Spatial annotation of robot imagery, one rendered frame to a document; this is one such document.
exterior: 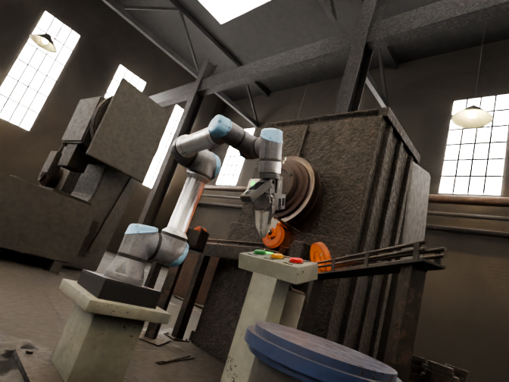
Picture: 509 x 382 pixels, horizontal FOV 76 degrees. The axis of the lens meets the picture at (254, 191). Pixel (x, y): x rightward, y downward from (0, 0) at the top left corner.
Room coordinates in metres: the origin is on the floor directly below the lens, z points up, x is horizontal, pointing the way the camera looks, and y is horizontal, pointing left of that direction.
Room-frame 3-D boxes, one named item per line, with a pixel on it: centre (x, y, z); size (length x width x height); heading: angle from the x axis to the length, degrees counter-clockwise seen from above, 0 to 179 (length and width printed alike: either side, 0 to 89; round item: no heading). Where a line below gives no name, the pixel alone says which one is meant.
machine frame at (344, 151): (2.35, -0.50, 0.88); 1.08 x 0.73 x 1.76; 44
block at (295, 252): (1.89, -0.36, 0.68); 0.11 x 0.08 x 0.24; 134
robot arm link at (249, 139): (1.11, 0.06, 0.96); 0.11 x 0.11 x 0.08; 34
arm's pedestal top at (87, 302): (1.37, 0.38, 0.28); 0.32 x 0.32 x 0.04; 42
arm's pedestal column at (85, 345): (1.37, 0.38, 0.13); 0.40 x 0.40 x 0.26; 42
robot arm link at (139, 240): (1.38, 0.38, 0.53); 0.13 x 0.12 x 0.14; 124
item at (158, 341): (2.22, 0.35, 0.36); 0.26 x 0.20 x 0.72; 79
